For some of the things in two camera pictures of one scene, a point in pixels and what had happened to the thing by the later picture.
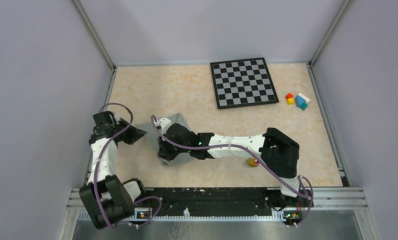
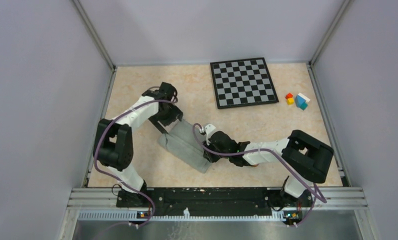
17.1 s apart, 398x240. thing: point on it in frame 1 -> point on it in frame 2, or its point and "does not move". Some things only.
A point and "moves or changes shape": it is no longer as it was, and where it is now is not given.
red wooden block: [289, 95] does not move
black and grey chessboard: [242, 83] does not move
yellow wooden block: [290, 101] does not move
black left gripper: [133, 134] -> [175, 113]
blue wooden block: [299, 100] does not move
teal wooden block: [303, 106] does not move
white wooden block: [304, 97] does not move
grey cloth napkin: [154, 128] moves or changes shape
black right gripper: [164, 152] -> [211, 158]
